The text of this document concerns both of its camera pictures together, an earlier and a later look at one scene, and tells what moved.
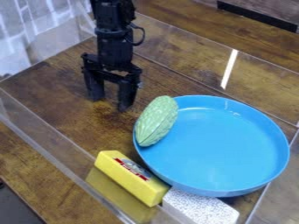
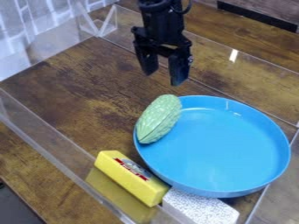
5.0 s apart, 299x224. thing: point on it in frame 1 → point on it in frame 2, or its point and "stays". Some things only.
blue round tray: (226, 150) stays
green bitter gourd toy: (157, 122) stays
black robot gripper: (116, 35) → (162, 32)
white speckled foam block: (199, 208) stays
